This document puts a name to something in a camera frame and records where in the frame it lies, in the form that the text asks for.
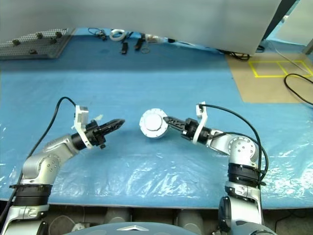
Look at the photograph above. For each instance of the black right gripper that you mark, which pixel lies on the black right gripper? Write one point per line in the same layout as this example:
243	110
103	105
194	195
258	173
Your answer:
190	128

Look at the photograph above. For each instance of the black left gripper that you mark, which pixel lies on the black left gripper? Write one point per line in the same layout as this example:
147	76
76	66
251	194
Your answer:
95	134

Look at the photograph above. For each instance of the silver motor stator housing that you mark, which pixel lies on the silver motor stator housing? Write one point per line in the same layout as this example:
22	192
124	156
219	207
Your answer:
156	135

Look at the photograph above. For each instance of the white round cap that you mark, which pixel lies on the white round cap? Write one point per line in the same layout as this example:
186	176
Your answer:
152	121

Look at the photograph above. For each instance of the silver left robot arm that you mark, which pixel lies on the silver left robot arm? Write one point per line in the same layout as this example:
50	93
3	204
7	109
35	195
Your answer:
39	166

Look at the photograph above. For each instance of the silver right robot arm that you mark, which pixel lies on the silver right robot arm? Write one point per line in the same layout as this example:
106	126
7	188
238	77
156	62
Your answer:
242	149

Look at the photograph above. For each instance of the white tape scrap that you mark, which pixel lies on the white tape scrap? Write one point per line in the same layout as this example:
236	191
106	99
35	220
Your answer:
98	118

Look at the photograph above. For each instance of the blue table cloth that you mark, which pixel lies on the blue table cloth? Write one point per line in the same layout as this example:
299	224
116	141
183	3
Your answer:
146	85

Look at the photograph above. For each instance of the black clip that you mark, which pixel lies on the black clip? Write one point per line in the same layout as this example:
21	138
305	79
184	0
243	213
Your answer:
139	44
124	47

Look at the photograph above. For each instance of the grey rounded cylinder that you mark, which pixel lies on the grey rounded cylinder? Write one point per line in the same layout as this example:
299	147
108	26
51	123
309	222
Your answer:
189	218
117	215

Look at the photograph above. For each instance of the white connector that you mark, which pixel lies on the white connector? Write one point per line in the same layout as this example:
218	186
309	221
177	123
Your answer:
152	38

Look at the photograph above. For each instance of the white tape roll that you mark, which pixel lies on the white tape roll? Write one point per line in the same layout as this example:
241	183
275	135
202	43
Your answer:
111	36

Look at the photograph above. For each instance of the brown cardboard sheet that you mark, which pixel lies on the brown cardboard sheet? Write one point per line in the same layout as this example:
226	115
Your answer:
264	85

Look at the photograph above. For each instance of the grey robot torso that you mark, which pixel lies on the grey robot torso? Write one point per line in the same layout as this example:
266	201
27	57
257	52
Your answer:
134	230

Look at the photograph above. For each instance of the grey perforated pegboard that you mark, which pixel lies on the grey perforated pegboard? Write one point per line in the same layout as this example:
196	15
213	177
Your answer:
36	45

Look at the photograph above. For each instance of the large white board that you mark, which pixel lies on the large white board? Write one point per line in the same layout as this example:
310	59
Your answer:
146	14

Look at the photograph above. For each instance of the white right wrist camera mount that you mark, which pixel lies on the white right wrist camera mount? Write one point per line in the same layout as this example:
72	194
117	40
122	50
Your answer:
203	115

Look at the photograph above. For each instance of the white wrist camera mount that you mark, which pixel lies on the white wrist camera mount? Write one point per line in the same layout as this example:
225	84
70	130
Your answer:
203	115
82	117

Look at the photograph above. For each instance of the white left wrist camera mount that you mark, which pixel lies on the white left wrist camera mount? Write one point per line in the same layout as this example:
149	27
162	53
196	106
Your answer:
82	117

